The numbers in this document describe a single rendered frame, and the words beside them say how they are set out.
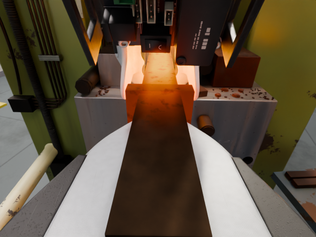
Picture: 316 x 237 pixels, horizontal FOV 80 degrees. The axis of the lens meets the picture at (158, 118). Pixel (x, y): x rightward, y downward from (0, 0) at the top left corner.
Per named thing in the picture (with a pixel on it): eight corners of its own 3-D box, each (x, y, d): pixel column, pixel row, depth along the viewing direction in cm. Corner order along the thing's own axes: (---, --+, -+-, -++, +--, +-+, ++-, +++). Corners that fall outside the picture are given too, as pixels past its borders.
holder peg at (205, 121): (213, 138, 35) (216, 126, 33) (199, 138, 35) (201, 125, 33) (209, 126, 38) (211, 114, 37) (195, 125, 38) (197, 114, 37)
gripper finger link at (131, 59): (110, 123, 19) (98, 48, 11) (118, 76, 21) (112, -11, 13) (142, 126, 19) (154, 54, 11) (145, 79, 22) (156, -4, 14)
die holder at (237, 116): (228, 231, 58) (279, 101, 35) (104, 228, 59) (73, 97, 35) (197, 127, 106) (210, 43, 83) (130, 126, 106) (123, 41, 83)
